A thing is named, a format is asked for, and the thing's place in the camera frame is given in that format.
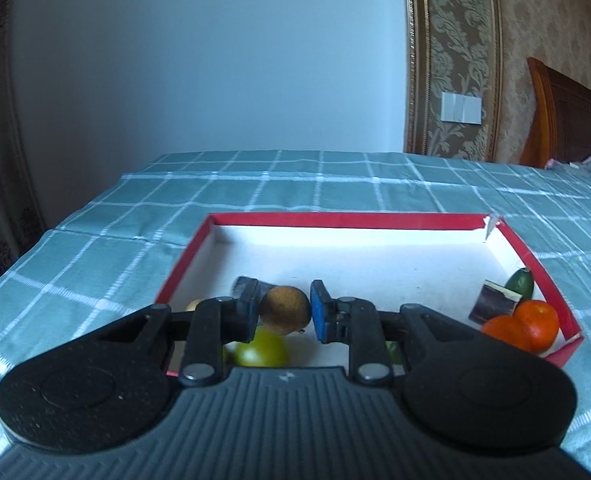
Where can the patterned curtain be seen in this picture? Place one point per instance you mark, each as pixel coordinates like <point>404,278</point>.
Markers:
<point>0,135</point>

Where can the green cucumber piece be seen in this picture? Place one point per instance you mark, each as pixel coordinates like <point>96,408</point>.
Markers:
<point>394,355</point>
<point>521,284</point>

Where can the white wall switch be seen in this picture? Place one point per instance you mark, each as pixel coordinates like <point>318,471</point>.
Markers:
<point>460,107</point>

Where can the brown kiwi fruit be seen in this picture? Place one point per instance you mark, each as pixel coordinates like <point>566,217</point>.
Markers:
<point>285,310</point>

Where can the orange mandarin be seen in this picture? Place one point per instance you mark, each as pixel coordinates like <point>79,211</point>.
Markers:
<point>540,322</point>
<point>505,332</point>

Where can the red cardboard box tray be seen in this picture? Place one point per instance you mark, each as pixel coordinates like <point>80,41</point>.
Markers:
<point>375,255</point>

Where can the green tomato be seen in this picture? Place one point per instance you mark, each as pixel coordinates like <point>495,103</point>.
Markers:
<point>263,352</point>

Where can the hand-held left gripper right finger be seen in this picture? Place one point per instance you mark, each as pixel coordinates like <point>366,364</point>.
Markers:
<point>318,312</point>

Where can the ornate wall panel frame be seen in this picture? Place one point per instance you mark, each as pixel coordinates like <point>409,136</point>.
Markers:
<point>455,60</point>

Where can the green checkered bed sheet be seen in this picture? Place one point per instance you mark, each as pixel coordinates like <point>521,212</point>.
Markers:
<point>100,260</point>

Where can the wooden headboard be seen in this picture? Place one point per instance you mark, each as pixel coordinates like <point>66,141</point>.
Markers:
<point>570,120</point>

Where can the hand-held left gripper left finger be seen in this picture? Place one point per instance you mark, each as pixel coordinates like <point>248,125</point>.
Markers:
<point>253,312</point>

